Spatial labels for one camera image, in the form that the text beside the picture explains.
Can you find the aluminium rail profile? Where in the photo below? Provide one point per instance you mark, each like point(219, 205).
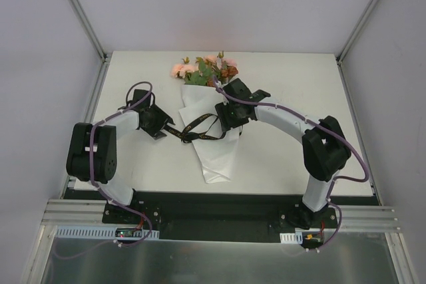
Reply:
point(89, 212)

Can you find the left aluminium frame post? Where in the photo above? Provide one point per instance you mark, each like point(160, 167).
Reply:
point(88, 29)

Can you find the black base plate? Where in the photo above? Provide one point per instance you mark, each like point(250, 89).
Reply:
point(221, 217)

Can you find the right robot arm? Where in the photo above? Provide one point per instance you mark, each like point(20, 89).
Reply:
point(323, 142)

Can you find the right aluminium frame post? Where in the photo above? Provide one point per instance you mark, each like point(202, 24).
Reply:
point(357, 30)

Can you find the right cable duct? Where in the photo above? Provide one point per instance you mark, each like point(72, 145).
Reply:
point(291, 238)

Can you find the cable duct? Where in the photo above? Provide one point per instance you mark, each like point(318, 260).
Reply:
point(291, 238)
point(111, 233)

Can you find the peach rose stem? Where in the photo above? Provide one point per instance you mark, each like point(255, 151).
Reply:
point(187, 71)
point(229, 62)

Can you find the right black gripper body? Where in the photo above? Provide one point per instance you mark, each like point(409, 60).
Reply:
point(224, 118)

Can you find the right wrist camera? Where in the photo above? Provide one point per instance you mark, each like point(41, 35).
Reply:
point(217, 83)

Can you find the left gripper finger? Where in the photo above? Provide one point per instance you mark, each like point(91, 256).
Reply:
point(162, 116)
point(158, 135)

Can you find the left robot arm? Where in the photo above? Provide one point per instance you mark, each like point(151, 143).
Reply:
point(92, 155)

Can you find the aluminium frame post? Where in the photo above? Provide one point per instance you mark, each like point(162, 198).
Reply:
point(357, 30)
point(88, 29)

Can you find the pink rose stem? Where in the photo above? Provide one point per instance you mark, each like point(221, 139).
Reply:
point(215, 63)

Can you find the left cable duct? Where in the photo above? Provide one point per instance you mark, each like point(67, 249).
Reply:
point(111, 233)

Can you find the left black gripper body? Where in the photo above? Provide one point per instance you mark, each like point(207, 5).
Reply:
point(161, 126)

